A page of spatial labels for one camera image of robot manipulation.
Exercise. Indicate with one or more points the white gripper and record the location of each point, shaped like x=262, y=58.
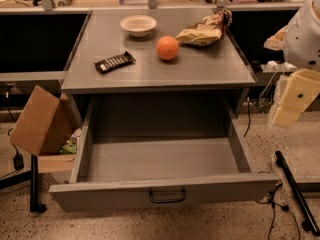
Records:
x=302, y=39

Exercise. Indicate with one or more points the orange fruit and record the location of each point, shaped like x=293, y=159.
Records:
x=167, y=48

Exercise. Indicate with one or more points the open grey top drawer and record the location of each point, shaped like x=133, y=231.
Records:
x=124, y=155

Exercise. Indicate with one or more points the white power strip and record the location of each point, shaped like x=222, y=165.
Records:
x=275, y=66

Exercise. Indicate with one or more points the yellow chip bag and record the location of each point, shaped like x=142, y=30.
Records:
x=206, y=31

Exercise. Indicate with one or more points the white bowl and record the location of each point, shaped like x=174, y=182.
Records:
x=138, y=25

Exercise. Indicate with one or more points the black metal bar right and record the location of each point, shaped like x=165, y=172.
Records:
x=309, y=224

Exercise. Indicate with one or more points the grey cabinet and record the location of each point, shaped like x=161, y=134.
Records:
x=199, y=79

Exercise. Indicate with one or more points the black candy bar wrapper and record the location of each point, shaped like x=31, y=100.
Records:
x=114, y=62

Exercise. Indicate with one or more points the green wrapper in box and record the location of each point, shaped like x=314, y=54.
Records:
x=69, y=147

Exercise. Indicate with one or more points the brown cardboard box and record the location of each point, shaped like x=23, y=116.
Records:
x=44, y=126

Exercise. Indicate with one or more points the black power adapter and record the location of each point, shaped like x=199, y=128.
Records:
x=18, y=162

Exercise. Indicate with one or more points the black metal stand leg left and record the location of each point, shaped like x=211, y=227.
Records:
x=35, y=205

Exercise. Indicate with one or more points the black drawer handle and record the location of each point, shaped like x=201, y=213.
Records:
x=167, y=197

